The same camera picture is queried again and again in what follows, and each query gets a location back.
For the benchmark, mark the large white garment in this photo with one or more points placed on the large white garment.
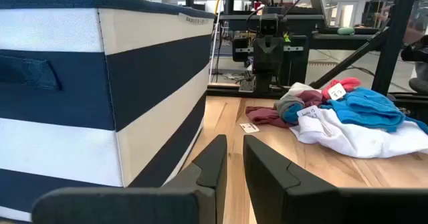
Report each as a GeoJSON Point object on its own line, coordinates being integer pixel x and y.
{"type": "Point", "coordinates": [354, 140]}

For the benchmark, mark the green oval object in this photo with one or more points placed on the green oval object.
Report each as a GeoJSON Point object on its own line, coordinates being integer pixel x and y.
{"type": "Point", "coordinates": [346, 30]}

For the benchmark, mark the person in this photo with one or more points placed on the person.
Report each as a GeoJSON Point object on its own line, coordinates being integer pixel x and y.
{"type": "Point", "coordinates": [413, 31]}

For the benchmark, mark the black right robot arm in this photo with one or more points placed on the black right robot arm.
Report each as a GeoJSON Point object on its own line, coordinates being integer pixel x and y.
{"type": "Point", "coordinates": [264, 82]}

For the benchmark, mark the black aluminium rig frame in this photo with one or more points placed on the black aluminium rig frame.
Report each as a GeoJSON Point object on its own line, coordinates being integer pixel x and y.
{"type": "Point", "coordinates": [394, 33]}

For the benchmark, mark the grey garment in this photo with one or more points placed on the grey garment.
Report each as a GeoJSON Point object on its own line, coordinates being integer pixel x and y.
{"type": "Point", "coordinates": [286, 103]}

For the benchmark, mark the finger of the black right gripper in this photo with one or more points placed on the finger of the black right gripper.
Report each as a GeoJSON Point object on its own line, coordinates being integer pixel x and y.
{"type": "Point", "coordinates": [296, 55]}
{"type": "Point", "coordinates": [240, 55]}

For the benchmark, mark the small white card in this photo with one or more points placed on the small white card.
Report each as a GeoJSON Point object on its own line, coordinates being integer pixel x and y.
{"type": "Point", "coordinates": [249, 127]}

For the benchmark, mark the black office stool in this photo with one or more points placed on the black office stool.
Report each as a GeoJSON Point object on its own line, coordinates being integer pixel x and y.
{"type": "Point", "coordinates": [418, 55]}

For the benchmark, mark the white handwritten paper tag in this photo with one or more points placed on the white handwritten paper tag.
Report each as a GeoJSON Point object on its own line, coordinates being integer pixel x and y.
{"type": "Point", "coordinates": [308, 112]}

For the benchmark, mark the black background table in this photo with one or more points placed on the black background table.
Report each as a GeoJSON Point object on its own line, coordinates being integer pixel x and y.
{"type": "Point", "coordinates": [301, 20]}

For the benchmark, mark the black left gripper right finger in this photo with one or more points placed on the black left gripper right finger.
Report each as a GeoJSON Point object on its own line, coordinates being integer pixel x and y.
{"type": "Point", "coordinates": [294, 200]}

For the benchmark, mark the navy white striped fabric basket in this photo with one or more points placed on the navy white striped fabric basket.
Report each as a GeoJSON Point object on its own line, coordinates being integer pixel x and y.
{"type": "Point", "coordinates": [150, 83]}

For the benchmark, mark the bright blue garment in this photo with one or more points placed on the bright blue garment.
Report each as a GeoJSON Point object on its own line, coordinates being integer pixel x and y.
{"type": "Point", "coordinates": [368, 108]}

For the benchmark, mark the small white cloth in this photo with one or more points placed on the small white cloth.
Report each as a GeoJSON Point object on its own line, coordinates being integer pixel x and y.
{"type": "Point", "coordinates": [297, 88]}

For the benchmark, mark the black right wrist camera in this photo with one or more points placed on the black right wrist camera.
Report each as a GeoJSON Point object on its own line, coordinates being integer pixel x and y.
{"type": "Point", "coordinates": [269, 25]}

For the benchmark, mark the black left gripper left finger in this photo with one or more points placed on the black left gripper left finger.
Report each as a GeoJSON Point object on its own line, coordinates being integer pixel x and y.
{"type": "Point", "coordinates": [187, 197]}

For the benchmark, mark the pink garment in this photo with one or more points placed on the pink garment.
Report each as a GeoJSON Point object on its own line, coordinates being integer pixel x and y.
{"type": "Point", "coordinates": [349, 83]}

